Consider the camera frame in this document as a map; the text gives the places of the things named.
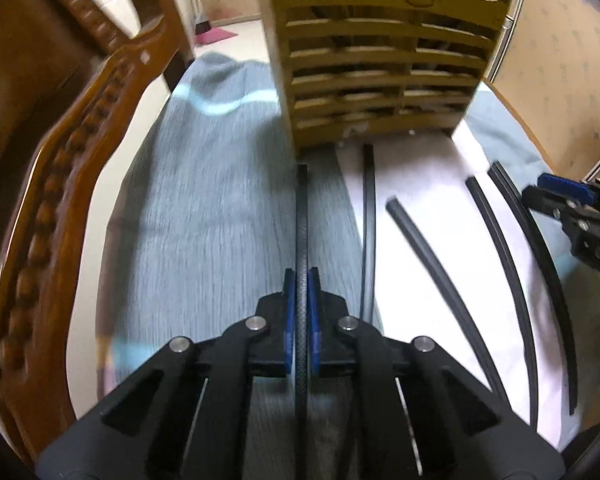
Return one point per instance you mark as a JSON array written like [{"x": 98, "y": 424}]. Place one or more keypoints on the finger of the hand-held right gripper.
[
  {"x": 545, "y": 200},
  {"x": 565, "y": 183}
]

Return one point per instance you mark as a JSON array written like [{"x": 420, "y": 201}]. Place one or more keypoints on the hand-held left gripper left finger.
[{"x": 290, "y": 310}]

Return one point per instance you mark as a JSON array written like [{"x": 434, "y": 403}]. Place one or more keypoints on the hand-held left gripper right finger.
[{"x": 314, "y": 310}]

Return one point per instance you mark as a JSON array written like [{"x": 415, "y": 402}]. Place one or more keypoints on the grey pink printed cloth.
[{"x": 205, "y": 210}]

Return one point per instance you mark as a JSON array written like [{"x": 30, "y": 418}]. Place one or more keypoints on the carved wooden chair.
[{"x": 55, "y": 160}]

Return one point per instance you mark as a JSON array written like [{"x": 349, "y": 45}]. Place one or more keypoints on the pink floor mat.
[{"x": 215, "y": 36}]

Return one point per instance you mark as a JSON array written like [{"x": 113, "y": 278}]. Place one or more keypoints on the wooden slatted utensil holder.
[{"x": 380, "y": 60}]

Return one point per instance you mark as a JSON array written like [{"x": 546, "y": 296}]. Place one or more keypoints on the kitchen cabinet run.
[{"x": 570, "y": 60}]

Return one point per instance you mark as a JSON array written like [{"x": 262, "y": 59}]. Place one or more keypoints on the single black chopstick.
[{"x": 302, "y": 220}]

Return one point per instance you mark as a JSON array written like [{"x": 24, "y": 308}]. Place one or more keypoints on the set of black chopsticks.
[{"x": 368, "y": 210}]

